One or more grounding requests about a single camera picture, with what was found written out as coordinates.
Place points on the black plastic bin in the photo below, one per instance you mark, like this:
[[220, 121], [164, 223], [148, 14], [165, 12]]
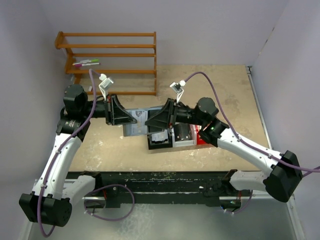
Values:
[[160, 145]]

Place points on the green marker pen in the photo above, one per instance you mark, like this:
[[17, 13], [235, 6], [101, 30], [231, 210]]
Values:
[[89, 61]]

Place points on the white VIP cards pile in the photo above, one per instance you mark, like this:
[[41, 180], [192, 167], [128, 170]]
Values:
[[160, 136]]

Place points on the wooden shelf rack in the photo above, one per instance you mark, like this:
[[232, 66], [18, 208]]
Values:
[[126, 54]]

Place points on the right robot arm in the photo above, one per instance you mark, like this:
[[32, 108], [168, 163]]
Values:
[[278, 174]]

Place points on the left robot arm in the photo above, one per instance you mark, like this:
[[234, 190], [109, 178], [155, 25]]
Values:
[[51, 201]]

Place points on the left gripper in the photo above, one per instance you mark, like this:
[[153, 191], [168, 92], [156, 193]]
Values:
[[109, 110]]

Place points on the red plastic bin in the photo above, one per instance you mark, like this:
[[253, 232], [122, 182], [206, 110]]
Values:
[[199, 140]]

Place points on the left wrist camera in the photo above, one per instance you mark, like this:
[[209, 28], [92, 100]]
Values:
[[105, 84]]

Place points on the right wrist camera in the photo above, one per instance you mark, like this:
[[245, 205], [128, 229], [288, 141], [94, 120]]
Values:
[[177, 87]]

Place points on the white plastic bin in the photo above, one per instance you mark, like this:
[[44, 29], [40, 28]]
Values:
[[184, 143]]

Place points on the white VIP card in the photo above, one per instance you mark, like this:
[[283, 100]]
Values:
[[141, 115]]

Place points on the black cards pile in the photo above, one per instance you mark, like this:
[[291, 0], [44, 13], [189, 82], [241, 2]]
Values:
[[182, 132]]

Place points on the grey card holder wallet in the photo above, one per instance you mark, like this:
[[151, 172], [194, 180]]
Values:
[[127, 128]]

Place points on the pink marker pen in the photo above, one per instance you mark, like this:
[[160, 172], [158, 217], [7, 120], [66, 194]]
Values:
[[86, 64]]

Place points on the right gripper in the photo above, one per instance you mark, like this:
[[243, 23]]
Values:
[[171, 113]]

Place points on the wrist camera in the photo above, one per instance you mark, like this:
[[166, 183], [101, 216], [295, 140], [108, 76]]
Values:
[[177, 87], [105, 84]]

